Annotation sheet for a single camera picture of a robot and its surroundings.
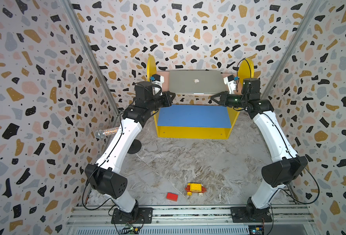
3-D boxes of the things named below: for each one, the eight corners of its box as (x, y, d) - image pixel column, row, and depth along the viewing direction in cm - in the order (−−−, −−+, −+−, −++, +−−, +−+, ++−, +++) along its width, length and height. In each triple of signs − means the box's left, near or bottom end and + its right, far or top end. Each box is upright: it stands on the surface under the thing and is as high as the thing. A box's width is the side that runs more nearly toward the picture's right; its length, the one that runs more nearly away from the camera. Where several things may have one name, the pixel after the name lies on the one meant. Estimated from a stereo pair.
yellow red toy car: (185, 196, 82) (185, 192, 77) (185, 186, 85) (185, 182, 80) (205, 196, 82) (206, 192, 77) (204, 186, 86) (205, 182, 80)
